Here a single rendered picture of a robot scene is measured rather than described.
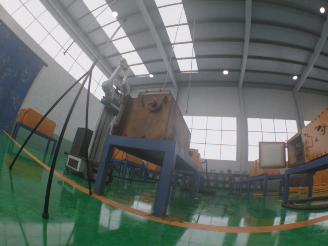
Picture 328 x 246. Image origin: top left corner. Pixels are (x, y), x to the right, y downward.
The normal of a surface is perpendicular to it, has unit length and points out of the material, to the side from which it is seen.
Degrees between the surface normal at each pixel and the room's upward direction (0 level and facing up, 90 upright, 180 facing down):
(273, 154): 90
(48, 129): 90
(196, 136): 90
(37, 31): 90
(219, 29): 180
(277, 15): 180
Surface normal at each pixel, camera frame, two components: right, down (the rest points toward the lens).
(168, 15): -0.18, 0.91
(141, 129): -0.33, -0.41
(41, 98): 0.94, 0.04
